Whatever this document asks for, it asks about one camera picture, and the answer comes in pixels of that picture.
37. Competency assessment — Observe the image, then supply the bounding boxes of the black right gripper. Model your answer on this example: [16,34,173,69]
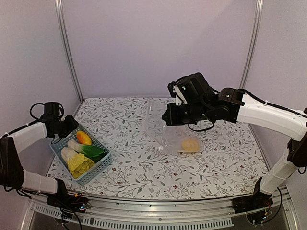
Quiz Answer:
[162,102,210,126]

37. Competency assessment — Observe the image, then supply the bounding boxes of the light blue plastic basket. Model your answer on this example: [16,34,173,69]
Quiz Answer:
[50,126,112,186]

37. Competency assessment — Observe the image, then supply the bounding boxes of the clear pink zip top bag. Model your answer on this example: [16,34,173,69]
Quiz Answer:
[144,100,205,154]

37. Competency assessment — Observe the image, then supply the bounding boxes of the yellow lemon toy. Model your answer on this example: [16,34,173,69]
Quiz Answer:
[181,139,200,152]

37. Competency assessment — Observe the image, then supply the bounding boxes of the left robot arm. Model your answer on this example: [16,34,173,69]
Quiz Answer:
[0,102,79,212]

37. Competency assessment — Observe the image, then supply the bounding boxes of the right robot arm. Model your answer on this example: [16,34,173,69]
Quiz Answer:
[162,73,307,213]

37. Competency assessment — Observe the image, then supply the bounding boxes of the orange mango toy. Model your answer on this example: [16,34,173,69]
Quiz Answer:
[76,130,92,145]

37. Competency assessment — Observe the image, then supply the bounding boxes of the yellow napa cabbage toy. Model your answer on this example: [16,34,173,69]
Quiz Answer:
[61,147,95,179]

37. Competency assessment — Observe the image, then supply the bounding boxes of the green bok choy toy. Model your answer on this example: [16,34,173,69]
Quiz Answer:
[67,139,109,163]

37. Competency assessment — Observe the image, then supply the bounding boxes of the floral patterned table mat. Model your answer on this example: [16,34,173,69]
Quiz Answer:
[47,98,268,200]

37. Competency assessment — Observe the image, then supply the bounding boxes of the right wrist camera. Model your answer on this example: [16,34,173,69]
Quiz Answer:
[167,81,187,106]

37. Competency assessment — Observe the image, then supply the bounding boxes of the front aluminium table rail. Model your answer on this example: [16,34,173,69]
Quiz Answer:
[21,187,301,230]

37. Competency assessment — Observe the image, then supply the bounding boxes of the right rear aluminium frame post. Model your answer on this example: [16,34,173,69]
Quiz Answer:
[239,0,264,88]

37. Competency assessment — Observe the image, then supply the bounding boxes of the aluminium frame post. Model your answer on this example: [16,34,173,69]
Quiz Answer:
[239,0,264,88]
[55,0,84,103]

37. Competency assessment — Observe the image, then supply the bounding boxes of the left rear aluminium frame post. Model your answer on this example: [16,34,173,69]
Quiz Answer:
[55,0,84,103]

